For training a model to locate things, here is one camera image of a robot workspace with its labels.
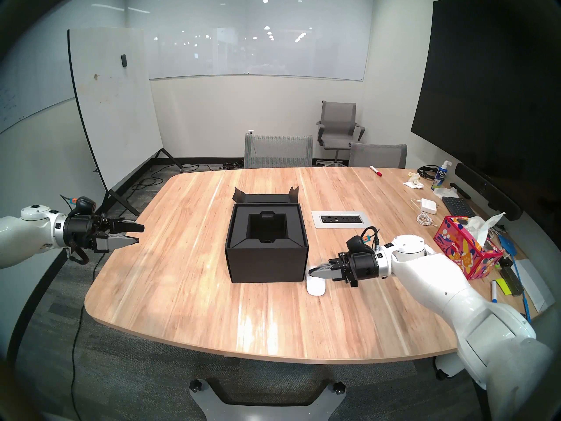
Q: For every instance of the white cylindrical floor unit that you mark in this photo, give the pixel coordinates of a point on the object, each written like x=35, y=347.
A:
x=447, y=365

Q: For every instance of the black wall screen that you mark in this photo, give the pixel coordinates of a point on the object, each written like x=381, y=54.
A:
x=482, y=87

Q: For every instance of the red floral tissue box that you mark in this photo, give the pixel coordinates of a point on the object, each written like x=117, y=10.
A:
x=460, y=249

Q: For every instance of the black eraser block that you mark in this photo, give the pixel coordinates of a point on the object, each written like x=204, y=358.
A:
x=512, y=280

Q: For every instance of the red whiteboard marker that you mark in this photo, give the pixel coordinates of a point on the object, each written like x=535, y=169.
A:
x=375, y=171

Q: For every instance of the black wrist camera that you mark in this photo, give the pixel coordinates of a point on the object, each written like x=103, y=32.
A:
x=83, y=205
x=357, y=244

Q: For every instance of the whiteboard cleaner spray bottle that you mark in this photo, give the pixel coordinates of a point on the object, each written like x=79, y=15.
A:
x=439, y=179

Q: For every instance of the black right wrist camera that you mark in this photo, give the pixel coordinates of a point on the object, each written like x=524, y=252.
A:
x=357, y=244

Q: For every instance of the glass wall whiteboard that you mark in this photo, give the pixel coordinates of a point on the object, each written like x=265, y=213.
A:
x=22, y=87
x=258, y=38

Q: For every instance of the grey swivel armchair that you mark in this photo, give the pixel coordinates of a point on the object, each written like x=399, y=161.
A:
x=338, y=124

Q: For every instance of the white power adapter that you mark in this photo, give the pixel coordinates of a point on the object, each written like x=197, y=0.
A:
x=429, y=206

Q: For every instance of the white computer mouse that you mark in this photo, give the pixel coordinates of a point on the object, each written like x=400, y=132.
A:
x=315, y=286

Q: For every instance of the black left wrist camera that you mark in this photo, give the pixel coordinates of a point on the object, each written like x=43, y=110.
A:
x=83, y=205

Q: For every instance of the black video soundbar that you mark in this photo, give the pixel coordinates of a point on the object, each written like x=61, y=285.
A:
x=486, y=190

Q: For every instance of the black keyboard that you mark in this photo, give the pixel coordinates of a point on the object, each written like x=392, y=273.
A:
x=458, y=206

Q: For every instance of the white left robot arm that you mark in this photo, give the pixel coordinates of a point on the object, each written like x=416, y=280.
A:
x=26, y=236

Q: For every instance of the grey table outlet panel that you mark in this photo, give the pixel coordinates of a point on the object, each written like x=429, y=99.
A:
x=342, y=219

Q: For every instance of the wide grey mesh chair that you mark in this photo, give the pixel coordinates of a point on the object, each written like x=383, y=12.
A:
x=278, y=151

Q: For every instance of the black cardboard box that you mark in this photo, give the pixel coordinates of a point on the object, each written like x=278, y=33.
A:
x=267, y=262

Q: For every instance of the grey metal pedestal base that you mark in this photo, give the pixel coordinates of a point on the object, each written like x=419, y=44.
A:
x=267, y=409

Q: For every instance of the white marker blue cap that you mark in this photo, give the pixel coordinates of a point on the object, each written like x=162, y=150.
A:
x=494, y=290

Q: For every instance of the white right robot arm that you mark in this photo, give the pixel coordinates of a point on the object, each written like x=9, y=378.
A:
x=438, y=280

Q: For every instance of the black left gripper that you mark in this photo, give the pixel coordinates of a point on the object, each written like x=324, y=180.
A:
x=83, y=231

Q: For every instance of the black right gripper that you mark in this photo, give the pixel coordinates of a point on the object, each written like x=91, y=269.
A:
x=361, y=266

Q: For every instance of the rolling whiteboard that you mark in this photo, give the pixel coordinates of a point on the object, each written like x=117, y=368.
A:
x=111, y=100

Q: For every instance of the yellow sticky note pad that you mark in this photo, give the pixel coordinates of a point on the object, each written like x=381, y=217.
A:
x=503, y=287

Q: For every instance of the crumpled white tissue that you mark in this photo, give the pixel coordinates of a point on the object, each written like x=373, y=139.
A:
x=445, y=193
x=414, y=182

